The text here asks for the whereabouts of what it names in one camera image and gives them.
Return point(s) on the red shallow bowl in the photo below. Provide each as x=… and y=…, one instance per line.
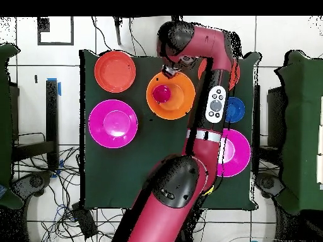
x=234, y=75
x=115, y=71

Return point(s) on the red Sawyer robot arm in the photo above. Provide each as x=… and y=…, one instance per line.
x=156, y=221

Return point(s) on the blue tape strip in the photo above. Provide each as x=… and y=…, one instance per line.
x=59, y=89

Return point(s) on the black stand leg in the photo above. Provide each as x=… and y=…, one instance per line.
x=117, y=32

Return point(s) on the green cloth covered table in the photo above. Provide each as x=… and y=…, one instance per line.
x=302, y=126
x=6, y=126

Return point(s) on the blue small bowl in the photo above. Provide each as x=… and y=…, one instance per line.
x=236, y=110

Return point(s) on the dark green tablecloth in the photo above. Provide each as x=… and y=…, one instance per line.
x=126, y=163

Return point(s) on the black frame stand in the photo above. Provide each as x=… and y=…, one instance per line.
x=52, y=113

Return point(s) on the black pedestal foot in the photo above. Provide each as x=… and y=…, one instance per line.
x=36, y=182
x=268, y=182

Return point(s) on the yellow plastic cup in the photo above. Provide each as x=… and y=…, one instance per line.
x=208, y=191

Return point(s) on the crimson plastic cup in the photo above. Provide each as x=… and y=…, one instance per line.
x=161, y=93

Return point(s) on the orange large bowl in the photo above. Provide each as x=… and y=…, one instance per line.
x=181, y=100

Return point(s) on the pink large bowl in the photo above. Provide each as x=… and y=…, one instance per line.
x=112, y=123
x=239, y=156

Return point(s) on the black power box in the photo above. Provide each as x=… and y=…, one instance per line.
x=84, y=220

